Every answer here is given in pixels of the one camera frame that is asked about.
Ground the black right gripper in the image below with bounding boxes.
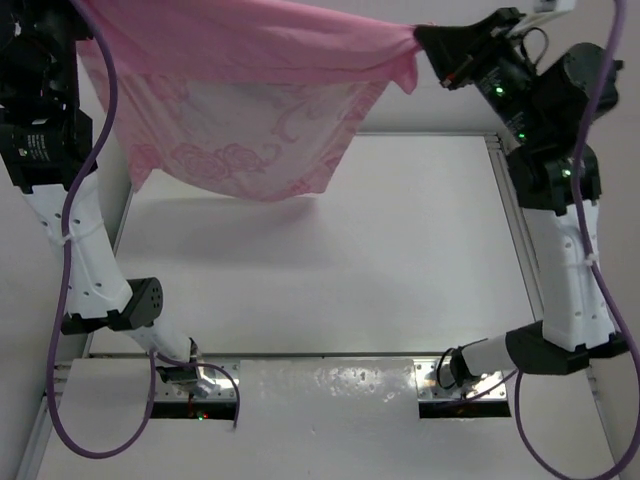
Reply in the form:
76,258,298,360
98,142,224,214
412,5,543,142

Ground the pink pillowcase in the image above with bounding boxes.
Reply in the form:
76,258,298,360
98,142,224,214
82,1,419,201

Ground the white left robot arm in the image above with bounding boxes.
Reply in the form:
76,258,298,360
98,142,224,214
1,1,205,395

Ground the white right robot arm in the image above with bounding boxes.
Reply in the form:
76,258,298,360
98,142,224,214
414,8,628,390

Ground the white front cover board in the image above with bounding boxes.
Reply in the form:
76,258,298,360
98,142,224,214
38,359,612,479

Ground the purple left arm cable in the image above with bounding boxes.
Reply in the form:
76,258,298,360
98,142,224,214
47,0,241,459

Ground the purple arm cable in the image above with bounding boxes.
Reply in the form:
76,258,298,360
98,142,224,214
47,0,241,459
464,0,640,480

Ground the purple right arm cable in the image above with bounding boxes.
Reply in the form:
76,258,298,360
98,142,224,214
464,0,640,480

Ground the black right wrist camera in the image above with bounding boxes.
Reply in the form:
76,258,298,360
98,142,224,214
512,0,576,31

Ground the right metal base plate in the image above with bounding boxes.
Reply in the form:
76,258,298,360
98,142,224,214
415,360,509,402

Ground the metal base plate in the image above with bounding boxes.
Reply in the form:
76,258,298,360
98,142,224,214
155,359,240,403
415,360,509,402

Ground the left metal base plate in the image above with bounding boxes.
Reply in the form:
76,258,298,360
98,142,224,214
155,359,240,403

